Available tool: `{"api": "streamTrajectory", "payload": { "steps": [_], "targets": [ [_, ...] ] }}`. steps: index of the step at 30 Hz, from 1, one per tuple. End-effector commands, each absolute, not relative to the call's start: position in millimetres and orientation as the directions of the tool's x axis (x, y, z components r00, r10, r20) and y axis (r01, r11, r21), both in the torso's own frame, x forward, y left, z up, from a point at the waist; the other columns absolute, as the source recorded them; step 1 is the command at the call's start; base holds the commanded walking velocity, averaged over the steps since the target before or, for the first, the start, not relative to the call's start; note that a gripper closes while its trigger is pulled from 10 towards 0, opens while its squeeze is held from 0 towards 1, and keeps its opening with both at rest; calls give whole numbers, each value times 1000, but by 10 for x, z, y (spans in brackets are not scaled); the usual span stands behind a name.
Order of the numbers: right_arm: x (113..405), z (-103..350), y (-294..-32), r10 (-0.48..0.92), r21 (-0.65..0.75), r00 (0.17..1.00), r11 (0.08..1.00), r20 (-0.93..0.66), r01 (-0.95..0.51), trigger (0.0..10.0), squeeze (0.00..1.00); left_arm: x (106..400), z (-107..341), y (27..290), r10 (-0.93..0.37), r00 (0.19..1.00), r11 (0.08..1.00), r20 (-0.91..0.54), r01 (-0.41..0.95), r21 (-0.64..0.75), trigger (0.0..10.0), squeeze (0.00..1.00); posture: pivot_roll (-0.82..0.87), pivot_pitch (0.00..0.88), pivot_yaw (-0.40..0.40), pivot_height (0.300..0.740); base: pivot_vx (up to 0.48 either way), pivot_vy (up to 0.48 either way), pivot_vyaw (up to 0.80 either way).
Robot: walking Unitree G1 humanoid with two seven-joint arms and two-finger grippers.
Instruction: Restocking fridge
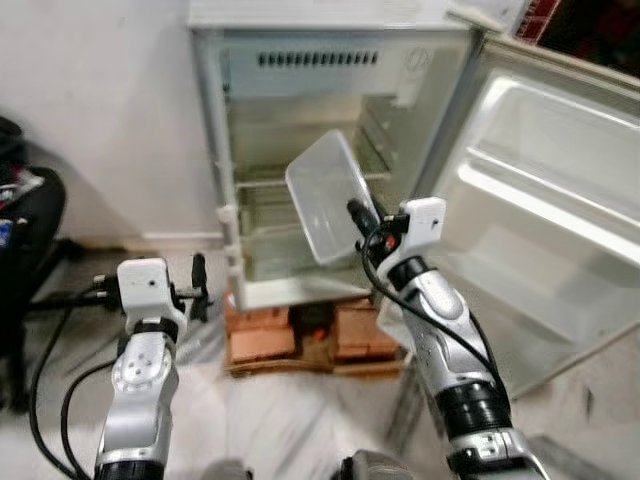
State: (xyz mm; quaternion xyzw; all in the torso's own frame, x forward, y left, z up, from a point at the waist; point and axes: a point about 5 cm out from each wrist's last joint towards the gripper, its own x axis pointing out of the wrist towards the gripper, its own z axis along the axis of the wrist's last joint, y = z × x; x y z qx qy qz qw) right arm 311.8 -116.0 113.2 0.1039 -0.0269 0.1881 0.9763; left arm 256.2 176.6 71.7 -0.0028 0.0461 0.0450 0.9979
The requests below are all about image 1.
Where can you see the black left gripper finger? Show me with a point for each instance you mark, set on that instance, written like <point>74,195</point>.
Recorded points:
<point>199,275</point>

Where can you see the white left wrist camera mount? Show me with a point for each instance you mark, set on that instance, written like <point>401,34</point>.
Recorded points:
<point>145,288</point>

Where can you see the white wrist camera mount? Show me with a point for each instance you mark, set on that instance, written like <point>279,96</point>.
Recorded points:
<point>420,228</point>
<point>145,288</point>

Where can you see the white mini fridge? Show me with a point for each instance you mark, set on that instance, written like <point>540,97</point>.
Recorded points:
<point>300,90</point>

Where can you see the white fridge door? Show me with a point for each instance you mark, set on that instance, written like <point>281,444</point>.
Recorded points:
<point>540,210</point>

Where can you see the grey right robot knee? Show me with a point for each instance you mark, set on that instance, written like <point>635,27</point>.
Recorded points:
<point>375,467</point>

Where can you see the clear plastic container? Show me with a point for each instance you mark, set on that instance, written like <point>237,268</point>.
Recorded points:
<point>325,195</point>

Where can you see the orange brick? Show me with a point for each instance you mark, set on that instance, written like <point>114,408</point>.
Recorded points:
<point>365,335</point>
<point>260,335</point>

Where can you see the maroon tiled pillar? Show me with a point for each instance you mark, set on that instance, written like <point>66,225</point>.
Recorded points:
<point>535,20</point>

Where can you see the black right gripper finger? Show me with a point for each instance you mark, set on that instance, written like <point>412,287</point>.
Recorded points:
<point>362,218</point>

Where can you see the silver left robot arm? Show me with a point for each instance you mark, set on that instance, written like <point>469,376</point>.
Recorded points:
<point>135,400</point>

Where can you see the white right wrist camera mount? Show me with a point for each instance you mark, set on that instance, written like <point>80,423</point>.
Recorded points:
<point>420,228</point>

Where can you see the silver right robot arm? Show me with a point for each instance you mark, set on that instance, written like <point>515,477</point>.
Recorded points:
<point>450,340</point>

